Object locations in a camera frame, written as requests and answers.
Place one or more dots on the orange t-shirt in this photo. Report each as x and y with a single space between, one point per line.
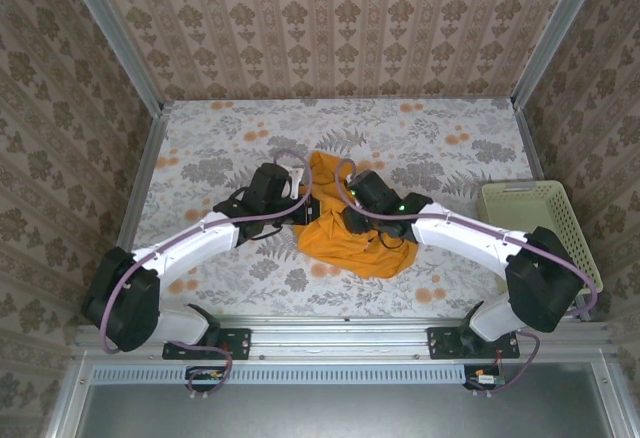
340 253

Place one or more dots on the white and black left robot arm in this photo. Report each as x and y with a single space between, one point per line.
200 243

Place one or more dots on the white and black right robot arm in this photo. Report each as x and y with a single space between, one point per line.
460 238

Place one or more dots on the floral table cover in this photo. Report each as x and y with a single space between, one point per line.
300 123

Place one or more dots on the small electronics connector board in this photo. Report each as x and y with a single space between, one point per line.
205 377
484 380

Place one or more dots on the pale green plastic basket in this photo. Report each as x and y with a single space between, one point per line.
525 208

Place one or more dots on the grey metal panel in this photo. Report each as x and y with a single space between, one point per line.
350 413

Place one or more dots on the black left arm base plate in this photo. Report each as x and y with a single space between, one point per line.
235 343

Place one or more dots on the aluminium frame cross rail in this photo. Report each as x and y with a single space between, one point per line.
340 340

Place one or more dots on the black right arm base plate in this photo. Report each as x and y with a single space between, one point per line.
442 343

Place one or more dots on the aluminium frame post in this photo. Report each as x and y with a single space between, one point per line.
115 43
555 38

